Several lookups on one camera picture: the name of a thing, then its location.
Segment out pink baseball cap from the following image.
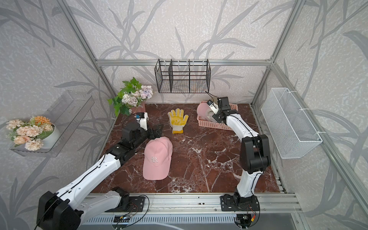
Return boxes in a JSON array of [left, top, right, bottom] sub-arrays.
[[143, 137, 173, 181]]

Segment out green and lilac flower bouquet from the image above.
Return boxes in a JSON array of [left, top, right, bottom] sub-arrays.
[[108, 77, 153, 117]]

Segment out pink plastic basket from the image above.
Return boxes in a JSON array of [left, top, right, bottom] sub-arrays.
[[196, 101, 232, 131]]

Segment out white pot peach flowers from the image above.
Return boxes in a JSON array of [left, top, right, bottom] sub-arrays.
[[5, 116, 61, 151]]

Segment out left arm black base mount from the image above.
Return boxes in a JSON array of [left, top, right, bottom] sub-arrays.
[[112, 187, 146, 213]]

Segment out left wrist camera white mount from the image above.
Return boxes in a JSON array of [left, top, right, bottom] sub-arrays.
[[135, 112, 149, 131]]

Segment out black wire wall basket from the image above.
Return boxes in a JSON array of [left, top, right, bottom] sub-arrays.
[[154, 59, 211, 94]]

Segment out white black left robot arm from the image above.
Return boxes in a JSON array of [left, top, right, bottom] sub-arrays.
[[36, 122, 163, 230]]

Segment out pink cap in basket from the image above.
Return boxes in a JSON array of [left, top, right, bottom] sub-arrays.
[[196, 103, 214, 122]]

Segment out pink glass vase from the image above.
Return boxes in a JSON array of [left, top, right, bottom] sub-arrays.
[[131, 102, 146, 114]]

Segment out yellow white work gloves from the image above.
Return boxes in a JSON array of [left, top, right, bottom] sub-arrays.
[[168, 108, 189, 134]]

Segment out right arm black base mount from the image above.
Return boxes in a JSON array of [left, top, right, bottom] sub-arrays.
[[220, 193, 260, 211]]

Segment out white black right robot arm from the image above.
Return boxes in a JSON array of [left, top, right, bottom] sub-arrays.
[[212, 97, 271, 201]]

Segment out white mesh wall basket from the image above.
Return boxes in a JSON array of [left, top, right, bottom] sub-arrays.
[[261, 88, 323, 159]]

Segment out clear acrylic wall shelf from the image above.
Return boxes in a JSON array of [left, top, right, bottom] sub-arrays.
[[10, 91, 94, 158]]

